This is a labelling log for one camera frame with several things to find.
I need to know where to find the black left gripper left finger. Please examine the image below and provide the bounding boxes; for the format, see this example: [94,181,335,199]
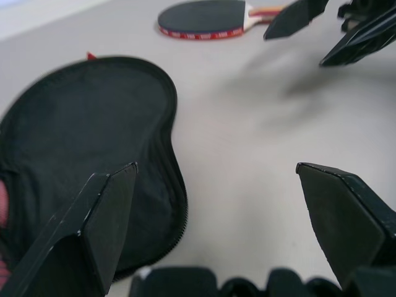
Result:
[0,161,139,297]

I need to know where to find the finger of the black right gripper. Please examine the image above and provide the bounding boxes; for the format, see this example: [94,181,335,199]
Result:
[263,0,329,40]
[319,6,396,67]

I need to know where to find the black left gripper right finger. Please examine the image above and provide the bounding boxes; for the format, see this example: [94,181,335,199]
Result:
[296,162,396,290]

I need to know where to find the black red paddle case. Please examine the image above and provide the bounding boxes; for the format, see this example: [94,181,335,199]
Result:
[0,55,189,283]

